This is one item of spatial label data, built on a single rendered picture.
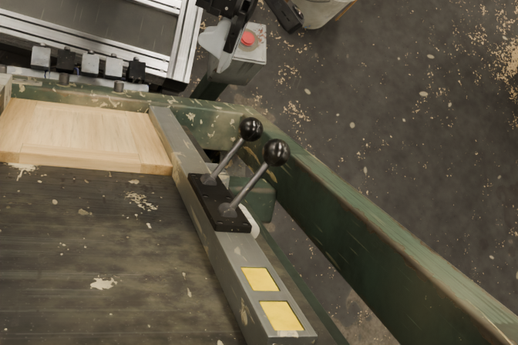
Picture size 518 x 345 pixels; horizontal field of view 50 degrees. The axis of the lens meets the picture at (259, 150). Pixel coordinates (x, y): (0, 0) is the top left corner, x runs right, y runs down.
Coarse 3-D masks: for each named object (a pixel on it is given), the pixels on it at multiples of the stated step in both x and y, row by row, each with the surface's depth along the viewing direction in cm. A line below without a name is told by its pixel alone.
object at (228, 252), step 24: (168, 120) 124; (168, 144) 106; (192, 144) 108; (192, 168) 93; (192, 192) 83; (192, 216) 82; (216, 240) 68; (240, 240) 69; (216, 264) 67; (240, 264) 62; (264, 264) 63; (240, 288) 58; (240, 312) 57; (264, 336) 50; (288, 336) 50; (312, 336) 51
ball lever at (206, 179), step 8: (248, 120) 83; (256, 120) 83; (240, 128) 83; (248, 128) 82; (256, 128) 83; (240, 136) 84; (248, 136) 83; (256, 136) 83; (240, 144) 84; (232, 152) 84; (224, 160) 84; (216, 168) 84; (208, 176) 84; (216, 176) 84; (208, 184) 83; (216, 184) 84
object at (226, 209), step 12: (264, 144) 73; (276, 144) 72; (264, 156) 72; (276, 156) 72; (288, 156) 73; (264, 168) 73; (252, 180) 73; (240, 192) 73; (228, 204) 74; (228, 216) 73
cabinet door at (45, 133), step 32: (0, 128) 102; (32, 128) 107; (64, 128) 111; (96, 128) 116; (128, 128) 120; (0, 160) 90; (32, 160) 92; (64, 160) 93; (96, 160) 95; (128, 160) 98; (160, 160) 101
